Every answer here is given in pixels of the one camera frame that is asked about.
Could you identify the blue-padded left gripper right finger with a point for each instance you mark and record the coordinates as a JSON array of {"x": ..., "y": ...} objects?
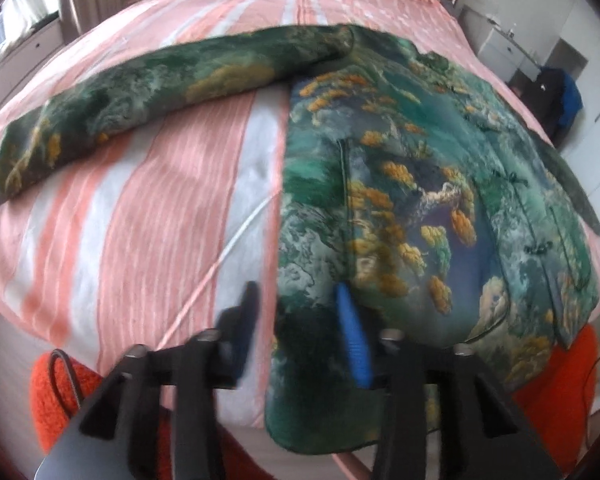
[{"x": 482, "y": 432}]

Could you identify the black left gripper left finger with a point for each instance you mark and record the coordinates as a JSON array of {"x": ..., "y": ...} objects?
[{"x": 115, "y": 432}]

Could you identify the green landscape-print padded jacket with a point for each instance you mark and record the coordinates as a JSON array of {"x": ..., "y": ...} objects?
[{"x": 403, "y": 174}]

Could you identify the pink striped bed sheet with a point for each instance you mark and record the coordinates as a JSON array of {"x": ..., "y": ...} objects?
[{"x": 151, "y": 236}]

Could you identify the black and blue bag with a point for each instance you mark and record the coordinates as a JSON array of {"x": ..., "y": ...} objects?
[{"x": 555, "y": 101}]

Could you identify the white nightstand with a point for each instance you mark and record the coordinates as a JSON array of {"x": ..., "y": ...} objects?
[{"x": 497, "y": 48}]

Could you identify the white window-side cabinet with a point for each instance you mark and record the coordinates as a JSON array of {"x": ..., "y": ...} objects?
[{"x": 22, "y": 63}]

